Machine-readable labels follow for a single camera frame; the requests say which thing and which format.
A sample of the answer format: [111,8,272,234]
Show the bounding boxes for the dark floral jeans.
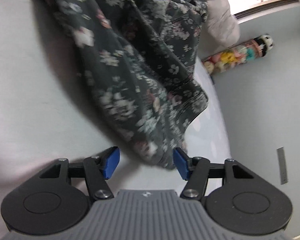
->
[44,0,208,170]

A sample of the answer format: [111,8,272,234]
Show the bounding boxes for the polka dot bed sheet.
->
[0,0,230,239]

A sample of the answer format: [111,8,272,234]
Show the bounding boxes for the panda plush toy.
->
[254,34,274,57]

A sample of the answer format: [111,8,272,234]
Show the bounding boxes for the grey wall switch panel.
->
[276,147,288,185]

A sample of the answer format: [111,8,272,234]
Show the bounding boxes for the plush toy tube holder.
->
[202,38,261,75]

